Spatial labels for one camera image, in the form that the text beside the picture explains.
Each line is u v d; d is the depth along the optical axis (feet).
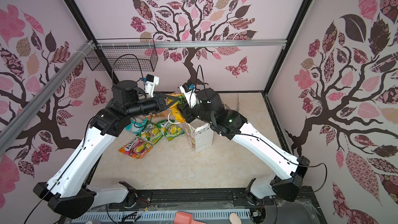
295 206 2.37
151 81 1.83
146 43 2.96
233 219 2.20
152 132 3.10
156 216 2.29
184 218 2.26
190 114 1.81
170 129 3.11
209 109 1.49
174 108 1.97
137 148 2.83
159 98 1.70
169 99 1.93
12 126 1.67
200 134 2.44
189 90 1.70
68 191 1.22
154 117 3.38
